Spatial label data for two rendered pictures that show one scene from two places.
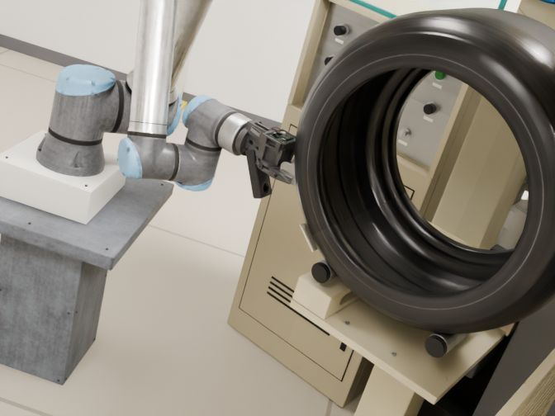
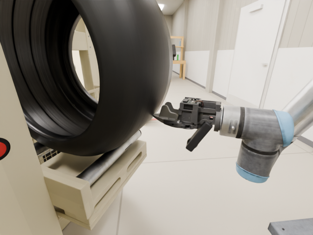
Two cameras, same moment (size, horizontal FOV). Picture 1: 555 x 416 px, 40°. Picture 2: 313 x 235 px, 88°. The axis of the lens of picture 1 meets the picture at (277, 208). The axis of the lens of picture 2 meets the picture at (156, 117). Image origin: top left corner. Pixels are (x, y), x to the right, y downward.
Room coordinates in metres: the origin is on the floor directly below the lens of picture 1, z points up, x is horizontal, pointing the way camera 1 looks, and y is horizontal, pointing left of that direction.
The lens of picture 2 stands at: (1.98, -0.15, 1.22)
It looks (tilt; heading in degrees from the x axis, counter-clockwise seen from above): 22 degrees down; 170
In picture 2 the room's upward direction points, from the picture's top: straight up
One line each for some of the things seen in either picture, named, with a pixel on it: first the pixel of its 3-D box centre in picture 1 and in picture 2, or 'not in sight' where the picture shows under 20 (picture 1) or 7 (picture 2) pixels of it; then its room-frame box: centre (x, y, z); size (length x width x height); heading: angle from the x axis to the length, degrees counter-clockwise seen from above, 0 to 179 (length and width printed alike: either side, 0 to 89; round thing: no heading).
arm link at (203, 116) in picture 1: (211, 120); (261, 126); (1.64, 0.20, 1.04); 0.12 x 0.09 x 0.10; 59
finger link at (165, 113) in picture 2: not in sight; (164, 113); (1.51, -0.04, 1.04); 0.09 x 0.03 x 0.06; 59
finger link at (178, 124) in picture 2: not in sight; (177, 121); (1.54, 0.00, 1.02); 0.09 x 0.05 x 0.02; 59
